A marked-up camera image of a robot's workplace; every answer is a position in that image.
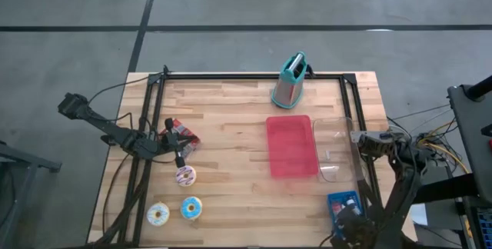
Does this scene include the grey metal bench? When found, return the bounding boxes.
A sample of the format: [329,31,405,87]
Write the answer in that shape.
[0,140,62,249]

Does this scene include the teal steel box grater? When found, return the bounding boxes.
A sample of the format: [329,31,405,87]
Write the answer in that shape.
[271,51,308,110]

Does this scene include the blue plastic basket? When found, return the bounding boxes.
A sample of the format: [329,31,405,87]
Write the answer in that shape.
[327,190,364,242]

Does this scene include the tangled cable bundle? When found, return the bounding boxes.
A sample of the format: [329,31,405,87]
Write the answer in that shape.
[386,105,472,175]

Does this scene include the clear plastic tray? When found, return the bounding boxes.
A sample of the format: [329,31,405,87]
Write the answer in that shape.
[313,117,357,184]

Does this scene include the red clear snack packet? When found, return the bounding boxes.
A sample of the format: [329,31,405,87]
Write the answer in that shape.
[159,118,201,160]

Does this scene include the dark grey equipment cart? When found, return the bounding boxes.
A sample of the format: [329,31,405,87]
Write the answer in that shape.
[447,74,492,204]

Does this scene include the brown cable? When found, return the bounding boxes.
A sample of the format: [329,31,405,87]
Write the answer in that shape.
[101,152,130,238]

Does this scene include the black cart strap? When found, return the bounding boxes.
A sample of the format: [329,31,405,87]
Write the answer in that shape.
[414,174,477,206]

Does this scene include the pink frosted toy donut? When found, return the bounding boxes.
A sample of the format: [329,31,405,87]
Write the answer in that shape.
[175,165,198,188]

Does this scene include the blue frosted toy donut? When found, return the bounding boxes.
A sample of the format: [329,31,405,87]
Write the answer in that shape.
[180,196,204,221]

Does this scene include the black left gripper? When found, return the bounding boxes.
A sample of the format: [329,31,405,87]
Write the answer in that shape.
[157,117,198,168]

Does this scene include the cream frosted toy donut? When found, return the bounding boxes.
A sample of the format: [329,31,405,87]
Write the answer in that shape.
[146,201,171,227]

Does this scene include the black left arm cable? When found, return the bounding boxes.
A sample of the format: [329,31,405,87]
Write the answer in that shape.
[87,75,155,106]

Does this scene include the black aluminium table frame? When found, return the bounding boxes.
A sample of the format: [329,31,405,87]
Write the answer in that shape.
[94,64,418,248]

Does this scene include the red plastic tray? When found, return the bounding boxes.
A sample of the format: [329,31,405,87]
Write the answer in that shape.
[265,115,320,180]

